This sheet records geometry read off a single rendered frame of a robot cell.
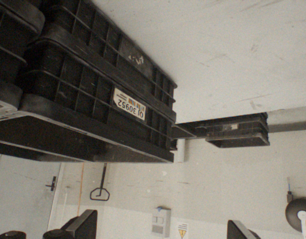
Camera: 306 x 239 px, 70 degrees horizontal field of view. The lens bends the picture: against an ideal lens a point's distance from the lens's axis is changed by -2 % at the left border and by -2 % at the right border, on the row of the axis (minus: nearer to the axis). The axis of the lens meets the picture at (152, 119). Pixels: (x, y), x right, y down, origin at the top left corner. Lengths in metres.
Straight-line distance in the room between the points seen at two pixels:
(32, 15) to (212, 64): 0.40
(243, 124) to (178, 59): 1.17
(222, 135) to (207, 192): 1.93
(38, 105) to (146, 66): 0.28
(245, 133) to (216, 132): 0.21
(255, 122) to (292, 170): 1.69
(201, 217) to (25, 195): 2.61
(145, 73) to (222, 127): 1.26
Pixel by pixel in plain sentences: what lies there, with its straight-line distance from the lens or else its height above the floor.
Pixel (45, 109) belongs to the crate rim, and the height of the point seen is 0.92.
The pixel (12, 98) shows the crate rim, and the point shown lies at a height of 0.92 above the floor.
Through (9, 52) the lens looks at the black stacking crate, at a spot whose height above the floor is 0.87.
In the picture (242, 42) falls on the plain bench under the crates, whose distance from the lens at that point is 0.52.
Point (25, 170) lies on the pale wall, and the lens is 3.91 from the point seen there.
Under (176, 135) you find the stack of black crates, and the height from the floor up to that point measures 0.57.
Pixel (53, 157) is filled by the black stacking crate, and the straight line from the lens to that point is 0.93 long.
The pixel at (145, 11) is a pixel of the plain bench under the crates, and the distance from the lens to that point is 0.45.
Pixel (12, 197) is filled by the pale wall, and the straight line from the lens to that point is 3.88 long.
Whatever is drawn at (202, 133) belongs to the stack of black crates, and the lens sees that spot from 2.08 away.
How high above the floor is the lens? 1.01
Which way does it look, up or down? 18 degrees down
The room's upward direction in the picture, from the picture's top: 175 degrees counter-clockwise
